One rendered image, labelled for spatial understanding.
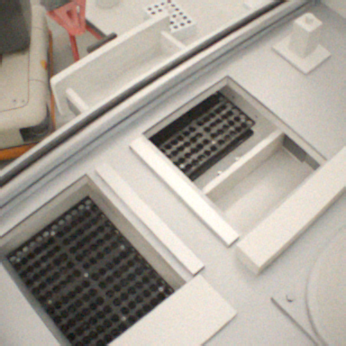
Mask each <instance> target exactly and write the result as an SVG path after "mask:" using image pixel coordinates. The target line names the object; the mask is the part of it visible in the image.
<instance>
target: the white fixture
mask: <svg viewBox="0 0 346 346"><path fill-rule="evenodd" d="M322 26H323V23H322V22H321V21H319V20H318V19H316V18H314V15H313V14H304V16H301V17H299V19H296V20H295V22H294V24H293V27H292V29H293V31H292V33H291V34H289V36H287V37H286V38H284V40H281V41H279V42H278V43H277V44H274V45H273V46H272V47H271V49H273V50H274V51H275V52H276V53H278V54H279V55H280V56H282V57H283V58H284V59H286V60H287V61H288V62H289V63H290V64H292V65H293V66H294V67H296V68H297V69H299V70H300V71H301V72H302V73H303V74H304V75H307V74H308V73H309V72H310V71H311V70H314V68H316V67H317V66H319V65H320V64H321V63H323V61H326V60H327V59H328V58H330V57H331V55H332V54H331V52H329V51H328V50H326V49H324V48H323V47H321V45H319V44H318V42H319V41H318V40H319V38H320V35H321V34H320V32H321V30H322Z"/></svg>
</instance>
